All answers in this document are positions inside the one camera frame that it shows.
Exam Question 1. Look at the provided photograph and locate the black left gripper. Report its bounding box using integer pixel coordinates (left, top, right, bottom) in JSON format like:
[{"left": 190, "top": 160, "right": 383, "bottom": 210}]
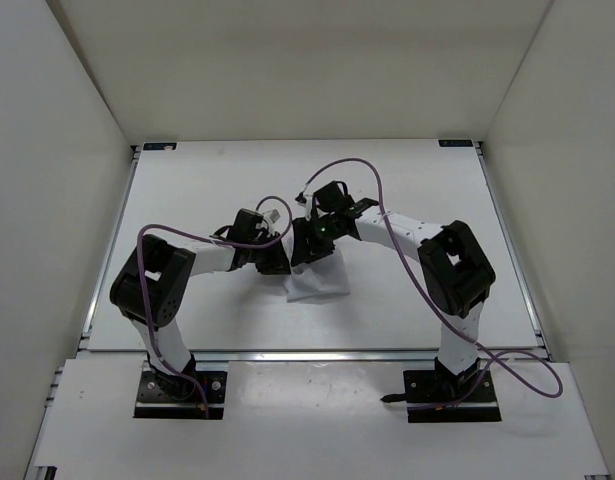
[{"left": 247, "top": 231, "right": 293, "bottom": 275}]

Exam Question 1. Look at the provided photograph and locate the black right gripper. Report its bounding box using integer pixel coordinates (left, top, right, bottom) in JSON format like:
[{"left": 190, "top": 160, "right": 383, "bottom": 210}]
[{"left": 293, "top": 214, "right": 341, "bottom": 267}]

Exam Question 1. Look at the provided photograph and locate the white fabric skirt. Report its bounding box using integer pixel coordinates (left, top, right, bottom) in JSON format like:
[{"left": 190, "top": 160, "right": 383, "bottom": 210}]
[{"left": 283, "top": 250, "right": 351, "bottom": 302}]

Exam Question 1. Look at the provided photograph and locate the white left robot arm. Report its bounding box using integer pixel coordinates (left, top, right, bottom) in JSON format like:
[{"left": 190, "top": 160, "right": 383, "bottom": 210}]
[{"left": 110, "top": 209, "right": 289, "bottom": 400}]

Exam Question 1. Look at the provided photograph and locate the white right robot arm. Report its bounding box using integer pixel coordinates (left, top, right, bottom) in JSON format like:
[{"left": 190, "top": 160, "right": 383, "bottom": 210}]
[{"left": 290, "top": 194, "right": 496, "bottom": 401}]

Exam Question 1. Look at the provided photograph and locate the left teal corner label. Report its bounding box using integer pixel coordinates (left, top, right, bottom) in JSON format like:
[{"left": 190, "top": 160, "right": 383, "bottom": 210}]
[{"left": 142, "top": 142, "right": 177, "bottom": 151}]

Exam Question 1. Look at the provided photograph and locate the teal corner label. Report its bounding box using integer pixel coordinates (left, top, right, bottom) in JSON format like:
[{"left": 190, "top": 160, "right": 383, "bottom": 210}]
[
  {"left": 142, "top": 142, "right": 177, "bottom": 151},
  {"left": 438, "top": 139, "right": 473, "bottom": 148}
]

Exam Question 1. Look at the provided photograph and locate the right teal corner label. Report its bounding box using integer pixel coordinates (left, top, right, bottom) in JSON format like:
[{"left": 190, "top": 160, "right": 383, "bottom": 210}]
[{"left": 438, "top": 139, "right": 473, "bottom": 148}]

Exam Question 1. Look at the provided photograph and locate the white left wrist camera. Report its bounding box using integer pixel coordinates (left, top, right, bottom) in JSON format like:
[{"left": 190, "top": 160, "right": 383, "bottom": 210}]
[{"left": 263, "top": 209, "right": 281, "bottom": 226}]

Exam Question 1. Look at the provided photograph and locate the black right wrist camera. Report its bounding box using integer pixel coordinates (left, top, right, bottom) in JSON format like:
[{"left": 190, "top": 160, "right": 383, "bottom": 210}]
[{"left": 313, "top": 180, "right": 353, "bottom": 213}]

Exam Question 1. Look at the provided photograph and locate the aluminium table edge rail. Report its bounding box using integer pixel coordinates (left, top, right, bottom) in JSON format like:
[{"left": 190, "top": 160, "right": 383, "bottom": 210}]
[{"left": 186, "top": 349, "right": 551, "bottom": 365}]

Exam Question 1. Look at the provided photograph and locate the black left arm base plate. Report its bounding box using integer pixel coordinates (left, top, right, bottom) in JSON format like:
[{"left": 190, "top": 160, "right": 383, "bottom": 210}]
[{"left": 133, "top": 366, "right": 228, "bottom": 421}]

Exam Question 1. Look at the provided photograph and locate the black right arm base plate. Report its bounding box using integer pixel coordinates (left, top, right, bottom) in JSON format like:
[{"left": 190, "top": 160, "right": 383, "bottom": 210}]
[{"left": 403, "top": 370, "right": 502, "bottom": 424}]

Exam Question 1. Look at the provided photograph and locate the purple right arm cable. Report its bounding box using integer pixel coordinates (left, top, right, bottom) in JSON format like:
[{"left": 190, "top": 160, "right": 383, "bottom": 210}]
[{"left": 299, "top": 158, "right": 564, "bottom": 409}]

